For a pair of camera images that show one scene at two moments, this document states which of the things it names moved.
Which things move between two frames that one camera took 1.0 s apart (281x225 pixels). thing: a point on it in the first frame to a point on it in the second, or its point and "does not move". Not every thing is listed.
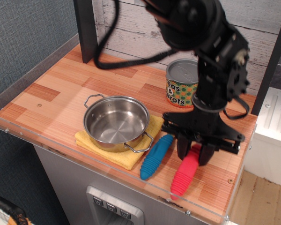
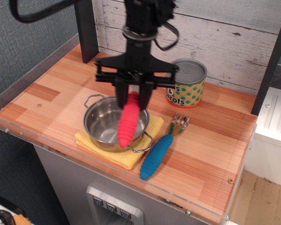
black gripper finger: x=183 y=146 to x=122 y=92
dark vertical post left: x=85 y=18 does not move
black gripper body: x=203 y=123 to x=137 y=64
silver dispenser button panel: x=106 y=209 does not move
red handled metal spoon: x=185 y=172 to x=129 y=119
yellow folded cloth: x=125 y=159 does not move
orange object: x=11 y=221 to x=20 y=220
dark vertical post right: x=266 y=85 does not move
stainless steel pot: x=112 y=123 does not move
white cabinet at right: x=269 y=153 does not move
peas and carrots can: x=181 y=82 does not move
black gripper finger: x=207 y=151 to x=144 y=93
